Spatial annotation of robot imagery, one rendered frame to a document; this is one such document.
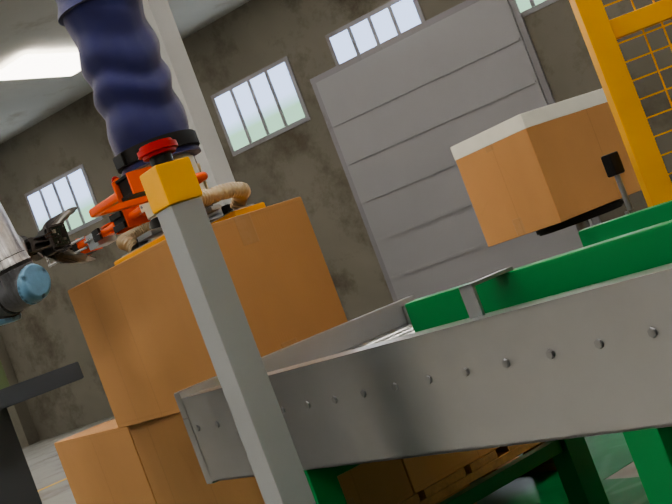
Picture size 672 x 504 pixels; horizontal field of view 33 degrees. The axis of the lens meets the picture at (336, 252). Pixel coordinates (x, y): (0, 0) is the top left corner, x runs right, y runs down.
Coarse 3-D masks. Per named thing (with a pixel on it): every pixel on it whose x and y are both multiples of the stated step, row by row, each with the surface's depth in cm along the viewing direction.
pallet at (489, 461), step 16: (512, 448) 301; (528, 448) 304; (480, 464) 294; (496, 464) 297; (544, 464) 316; (448, 480) 287; (464, 480) 290; (416, 496) 281; (432, 496) 283; (448, 496) 286
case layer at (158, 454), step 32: (64, 448) 349; (96, 448) 329; (128, 448) 311; (160, 448) 294; (192, 448) 280; (96, 480) 336; (128, 480) 317; (160, 480) 300; (192, 480) 285; (224, 480) 271; (352, 480) 272; (384, 480) 277; (416, 480) 282
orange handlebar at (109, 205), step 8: (200, 176) 282; (104, 200) 267; (112, 200) 264; (136, 200) 282; (144, 200) 284; (96, 208) 271; (104, 208) 268; (112, 208) 278; (120, 208) 279; (136, 208) 306; (96, 216) 275; (136, 216) 308; (112, 224) 318; (104, 232) 323; (112, 232) 320; (80, 248) 337
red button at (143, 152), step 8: (152, 144) 186; (160, 144) 186; (168, 144) 186; (176, 144) 188; (144, 152) 186; (152, 152) 186; (160, 152) 186; (168, 152) 188; (144, 160) 188; (152, 160) 187; (160, 160) 187; (168, 160) 187
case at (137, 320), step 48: (240, 240) 270; (288, 240) 278; (96, 288) 292; (144, 288) 274; (240, 288) 267; (288, 288) 275; (96, 336) 300; (144, 336) 280; (192, 336) 264; (288, 336) 272; (144, 384) 287; (192, 384) 269
